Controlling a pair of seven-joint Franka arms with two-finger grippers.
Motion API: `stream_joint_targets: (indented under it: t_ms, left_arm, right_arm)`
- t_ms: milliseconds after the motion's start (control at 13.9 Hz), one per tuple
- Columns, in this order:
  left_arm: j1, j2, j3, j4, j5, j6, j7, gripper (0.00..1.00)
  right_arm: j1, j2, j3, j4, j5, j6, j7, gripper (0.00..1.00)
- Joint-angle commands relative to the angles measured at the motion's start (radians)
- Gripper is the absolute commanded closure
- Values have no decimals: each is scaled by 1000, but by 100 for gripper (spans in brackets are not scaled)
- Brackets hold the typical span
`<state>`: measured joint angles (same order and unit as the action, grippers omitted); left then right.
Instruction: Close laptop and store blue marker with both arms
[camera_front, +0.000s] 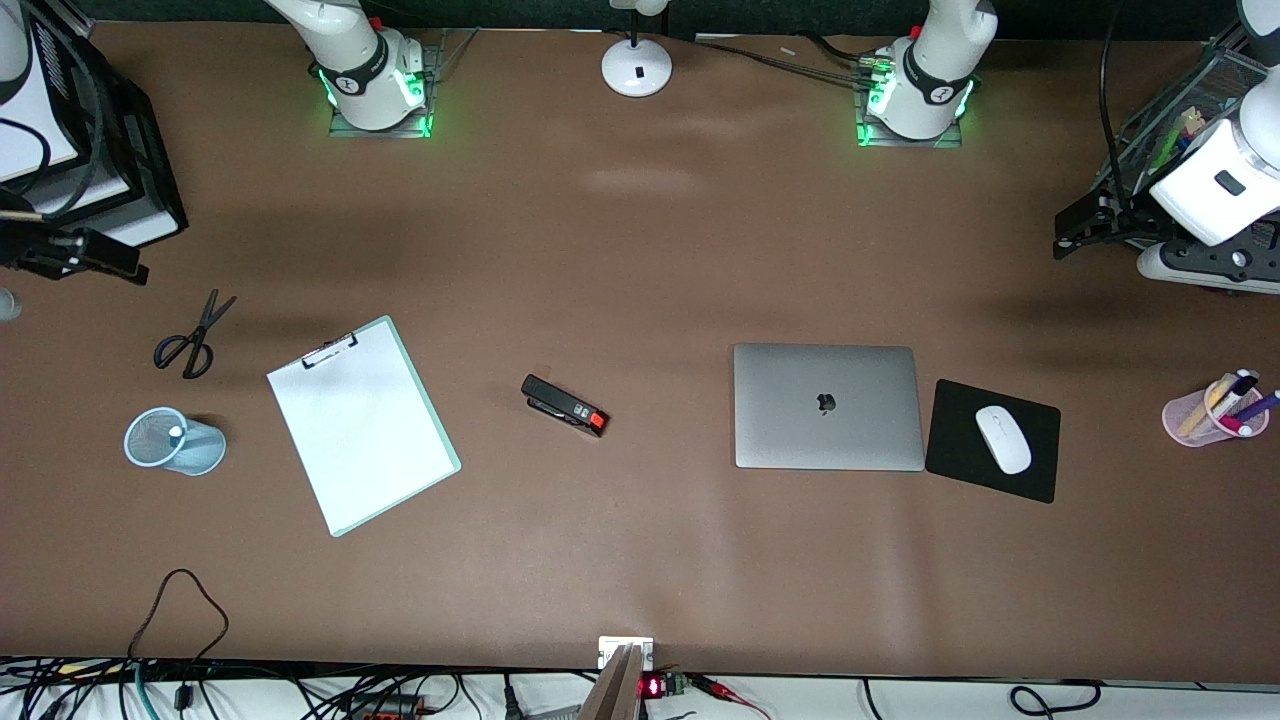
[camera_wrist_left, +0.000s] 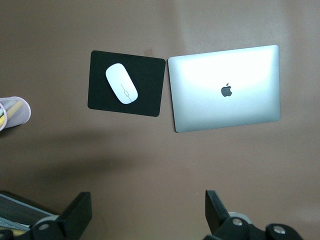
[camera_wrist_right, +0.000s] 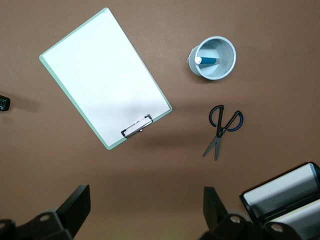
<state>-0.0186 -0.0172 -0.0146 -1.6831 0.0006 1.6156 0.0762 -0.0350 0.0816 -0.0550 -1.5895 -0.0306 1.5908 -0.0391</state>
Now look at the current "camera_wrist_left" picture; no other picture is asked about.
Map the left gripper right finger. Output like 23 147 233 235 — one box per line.
203 189 304 240

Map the silver laptop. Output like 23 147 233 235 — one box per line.
167 44 281 134

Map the white computer mouse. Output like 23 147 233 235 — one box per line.
104 63 139 105

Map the grey wire mesh tray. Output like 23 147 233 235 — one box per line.
0 190 62 240

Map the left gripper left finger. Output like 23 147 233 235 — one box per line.
29 191 93 240

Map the yellow pencil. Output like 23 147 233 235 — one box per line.
5 100 24 118

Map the black mouse pad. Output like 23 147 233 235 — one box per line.
86 49 167 118

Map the pink mesh pen cup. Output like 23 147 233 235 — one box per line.
0 96 32 131

